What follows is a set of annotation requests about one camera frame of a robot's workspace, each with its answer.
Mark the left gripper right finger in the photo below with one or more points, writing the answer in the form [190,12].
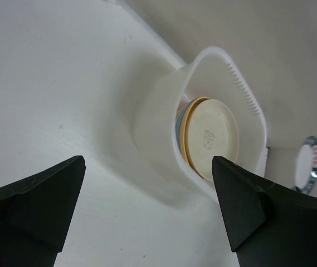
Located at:
[267,224]

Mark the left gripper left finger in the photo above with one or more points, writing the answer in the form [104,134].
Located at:
[36,212]

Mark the cream plate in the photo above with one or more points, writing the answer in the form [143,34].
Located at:
[212,132]

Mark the orange plate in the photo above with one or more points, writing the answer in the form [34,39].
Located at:
[184,130]

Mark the blue plastic plate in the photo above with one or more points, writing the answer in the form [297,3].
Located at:
[178,122]

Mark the translucent white plastic bin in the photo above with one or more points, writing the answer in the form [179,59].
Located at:
[156,164]

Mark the patterned rim plate back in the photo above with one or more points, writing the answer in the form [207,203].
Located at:
[305,170]

